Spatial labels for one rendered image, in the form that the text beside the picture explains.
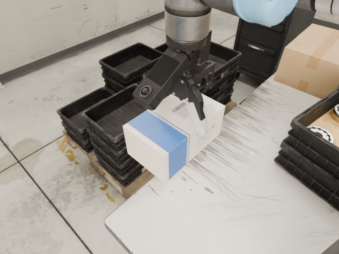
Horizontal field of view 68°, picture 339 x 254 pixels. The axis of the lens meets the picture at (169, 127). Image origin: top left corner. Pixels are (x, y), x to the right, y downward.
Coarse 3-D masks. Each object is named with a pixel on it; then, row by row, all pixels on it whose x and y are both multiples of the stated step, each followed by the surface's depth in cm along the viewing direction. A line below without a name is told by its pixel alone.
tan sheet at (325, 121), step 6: (324, 114) 101; (330, 114) 101; (318, 120) 98; (324, 120) 98; (330, 120) 98; (318, 126) 96; (324, 126) 96; (330, 126) 96; (336, 126) 96; (330, 132) 94; (336, 132) 94; (336, 138) 92; (336, 144) 90
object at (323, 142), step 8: (328, 96) 93; (320, 104) 90; (304, 112) 87; (296, 120) 84; (296, 128) 83; (304, 128) 81; (312, 136) 80; (320, 136) 79; (320, 144) 78; (328, 144) 76; (336, 152) 75
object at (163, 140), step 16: (144, 112) 55; (160, 112) 55; (176, 112) 55; (128, 128) 51; (144, 128) 51; (160, 128) 51; (176, 128) 51; (192, 128) 51; (208, 128) 55; (128, 144) 55; (144, 144) 49; (160, 144) 48; (176, 144) 48; (192, 144) 53; (144, 160) 53; (160, 160) 48; (176, 160) 51; (160, 176) 52
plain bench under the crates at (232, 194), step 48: (288, 96) 131; (240, 144) 107; (144, 192) 90; (192, 192) 90; (240, 192) 90; (288, 192) 90; (144, 240) 78; (192, 240) 78; (240, 240) 78; (288, 240) 78
